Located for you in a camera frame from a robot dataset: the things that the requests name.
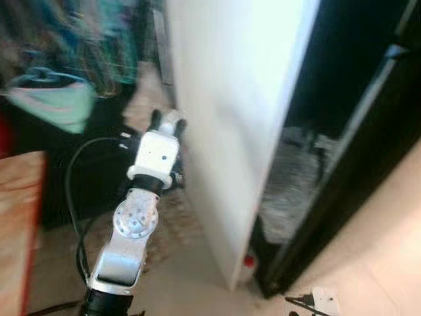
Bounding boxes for white power strip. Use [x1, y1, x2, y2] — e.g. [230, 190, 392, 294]
[310, 286, 343, 316]

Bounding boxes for beige patterned floor mat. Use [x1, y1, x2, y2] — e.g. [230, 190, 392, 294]
[128, 188, 214, 271]

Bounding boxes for black plug with cable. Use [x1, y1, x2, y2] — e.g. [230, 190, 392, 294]
[285, 295, 316, 310]

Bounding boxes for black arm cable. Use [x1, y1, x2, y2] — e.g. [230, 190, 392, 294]
[64, 135, 136, 294]

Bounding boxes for black cabinet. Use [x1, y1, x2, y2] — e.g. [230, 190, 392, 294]
[0, 79, 173, 230]

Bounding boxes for mint green cloth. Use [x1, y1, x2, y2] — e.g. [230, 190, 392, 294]
[3, 68, 97, 134]

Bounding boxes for silver metal strip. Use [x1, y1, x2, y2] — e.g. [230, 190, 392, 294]
[153, 8, 174, 88]

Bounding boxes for colourful hanging cords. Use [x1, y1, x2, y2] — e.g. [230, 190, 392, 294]
[0, 0, 145, 96]

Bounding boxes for black fridge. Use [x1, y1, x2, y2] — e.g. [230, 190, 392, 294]
[253, 0, 421, 298]

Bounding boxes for white side panel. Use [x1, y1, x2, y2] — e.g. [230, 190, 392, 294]
[164, 0, 322, 292]

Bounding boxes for reddish wooden table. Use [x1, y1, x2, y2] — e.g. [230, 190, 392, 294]
[0, 150, 48, 316]

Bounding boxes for clear bubble wrap sheet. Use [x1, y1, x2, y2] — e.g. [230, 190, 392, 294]
[257, 127, 337, 246]

